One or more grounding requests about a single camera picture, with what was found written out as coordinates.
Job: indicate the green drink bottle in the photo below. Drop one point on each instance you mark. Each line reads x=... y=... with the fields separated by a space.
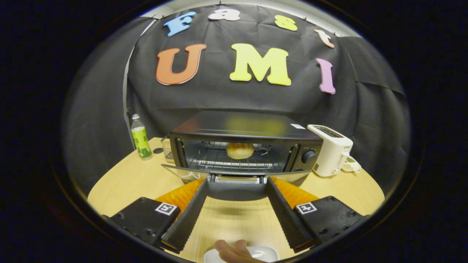
x=140 y=140

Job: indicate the golden bread bun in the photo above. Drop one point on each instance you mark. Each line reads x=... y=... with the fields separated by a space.
x=240 y=151

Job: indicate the small black cap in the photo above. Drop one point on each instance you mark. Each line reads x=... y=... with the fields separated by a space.
x=158 y=150

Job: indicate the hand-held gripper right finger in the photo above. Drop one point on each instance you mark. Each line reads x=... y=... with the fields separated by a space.
x=285 y=215

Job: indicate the white bread toaster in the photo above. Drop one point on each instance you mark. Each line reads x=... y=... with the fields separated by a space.
x=331 y=153

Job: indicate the white square plate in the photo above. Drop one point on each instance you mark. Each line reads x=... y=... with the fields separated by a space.
x=267 y=252

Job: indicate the small white divided dish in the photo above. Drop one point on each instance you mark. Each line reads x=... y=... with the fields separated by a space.
x=353 y=165

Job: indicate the black toaster oven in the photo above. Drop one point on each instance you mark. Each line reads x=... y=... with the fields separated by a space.
x=237 y=126

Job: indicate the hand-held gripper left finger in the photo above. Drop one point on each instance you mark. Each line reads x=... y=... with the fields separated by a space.
x=188 y=215

